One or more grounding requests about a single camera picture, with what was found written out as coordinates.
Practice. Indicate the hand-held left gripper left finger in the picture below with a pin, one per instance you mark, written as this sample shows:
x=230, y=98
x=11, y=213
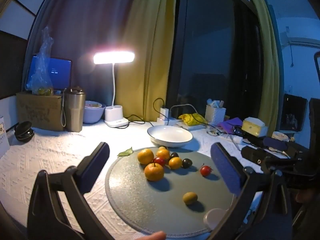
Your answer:
x=96, y=165

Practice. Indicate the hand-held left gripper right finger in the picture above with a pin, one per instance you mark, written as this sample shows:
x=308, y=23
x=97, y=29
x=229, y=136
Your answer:
x=225, y=170

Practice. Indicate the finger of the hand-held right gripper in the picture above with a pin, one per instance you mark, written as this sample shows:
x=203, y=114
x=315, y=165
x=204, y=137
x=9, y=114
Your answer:
x=253, y=154
x=275, y=143

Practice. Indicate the red cherry tomato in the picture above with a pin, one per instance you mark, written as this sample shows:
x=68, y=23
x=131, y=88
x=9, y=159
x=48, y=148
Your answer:
x=205, y=171
x=159, y=161

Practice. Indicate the dark plum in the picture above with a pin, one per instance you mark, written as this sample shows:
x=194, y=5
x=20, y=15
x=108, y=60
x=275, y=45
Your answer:
x=174, y=155
x=186, y=163

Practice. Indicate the large orange with stem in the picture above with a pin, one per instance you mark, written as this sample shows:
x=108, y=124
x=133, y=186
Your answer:
x=153, y=172

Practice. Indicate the white ceramic plate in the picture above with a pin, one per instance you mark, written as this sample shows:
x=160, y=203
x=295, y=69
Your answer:
x=170, y=135

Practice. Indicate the person's right hand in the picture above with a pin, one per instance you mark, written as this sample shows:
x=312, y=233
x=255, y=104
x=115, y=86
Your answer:
x=306, y=195

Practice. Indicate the person's left hand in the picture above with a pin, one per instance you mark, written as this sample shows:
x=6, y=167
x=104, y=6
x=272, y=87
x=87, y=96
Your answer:
x=153, y=236

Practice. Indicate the yellow tissue box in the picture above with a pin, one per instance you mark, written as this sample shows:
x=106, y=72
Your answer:
x=253, y=127

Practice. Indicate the green leaf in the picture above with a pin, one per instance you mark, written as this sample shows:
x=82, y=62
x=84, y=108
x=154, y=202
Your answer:
x=125, y=152

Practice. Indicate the purple notebook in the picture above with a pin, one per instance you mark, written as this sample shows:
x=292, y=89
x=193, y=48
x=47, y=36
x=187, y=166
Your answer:
x=231, y=124

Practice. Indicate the purple bowl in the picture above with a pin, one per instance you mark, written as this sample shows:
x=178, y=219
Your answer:
x=92, y=116

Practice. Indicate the white cup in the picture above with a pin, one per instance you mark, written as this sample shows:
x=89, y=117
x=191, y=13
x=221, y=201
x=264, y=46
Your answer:
x=215, y=218

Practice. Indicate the white book stack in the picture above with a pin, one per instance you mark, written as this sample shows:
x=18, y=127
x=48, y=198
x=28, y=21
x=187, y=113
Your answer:
x=192, y=127

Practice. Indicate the white woven basket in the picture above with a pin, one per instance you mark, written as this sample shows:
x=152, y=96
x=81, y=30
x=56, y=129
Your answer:
x=215, y=116

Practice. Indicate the steel tumbler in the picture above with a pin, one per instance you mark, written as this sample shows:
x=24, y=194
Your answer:
x=74, y=112

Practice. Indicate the round grey placemat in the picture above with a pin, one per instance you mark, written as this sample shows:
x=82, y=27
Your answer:
x=140, y=205

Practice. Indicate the yellow plastic bag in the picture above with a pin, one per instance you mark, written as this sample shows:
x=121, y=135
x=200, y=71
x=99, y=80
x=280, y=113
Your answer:
x=191, y=119

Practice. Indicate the white inner bowl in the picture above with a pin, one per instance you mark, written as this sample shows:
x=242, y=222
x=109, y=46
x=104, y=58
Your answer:
x=93, y=104

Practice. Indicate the white power strip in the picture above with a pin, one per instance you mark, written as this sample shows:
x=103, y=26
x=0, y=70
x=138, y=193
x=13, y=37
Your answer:
x=166, y=121

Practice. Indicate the cardboard box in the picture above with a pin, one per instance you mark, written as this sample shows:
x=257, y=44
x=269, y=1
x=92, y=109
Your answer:
x=37, y=112

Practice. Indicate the black round case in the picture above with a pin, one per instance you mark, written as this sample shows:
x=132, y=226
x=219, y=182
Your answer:
x=23, y=132

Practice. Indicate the white charger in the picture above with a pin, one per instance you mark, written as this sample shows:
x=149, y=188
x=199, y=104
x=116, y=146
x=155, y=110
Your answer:
x=164, y=112

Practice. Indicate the yellow curtain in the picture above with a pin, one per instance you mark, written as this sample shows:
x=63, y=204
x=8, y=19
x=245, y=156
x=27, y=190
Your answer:
x=267, y=55
x=150, y=55

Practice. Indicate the white card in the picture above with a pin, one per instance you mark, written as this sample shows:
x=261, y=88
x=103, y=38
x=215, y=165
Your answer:
x=3, y=140

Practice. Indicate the laptop with blue screen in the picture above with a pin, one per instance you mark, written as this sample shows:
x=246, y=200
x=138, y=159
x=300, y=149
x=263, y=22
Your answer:
x=61, y=73

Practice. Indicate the white air conditioner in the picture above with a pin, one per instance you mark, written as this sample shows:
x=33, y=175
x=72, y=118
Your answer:
x=302, y=41

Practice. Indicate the white desk lamp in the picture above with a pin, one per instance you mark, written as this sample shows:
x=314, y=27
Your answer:
x=113, y=57

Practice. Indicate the clear plastic bag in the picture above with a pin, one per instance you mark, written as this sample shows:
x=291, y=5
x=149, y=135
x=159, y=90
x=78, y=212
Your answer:
x=41, y=62

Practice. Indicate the grey curtain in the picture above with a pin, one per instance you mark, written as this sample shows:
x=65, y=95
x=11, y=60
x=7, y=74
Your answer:
x=87, y=25

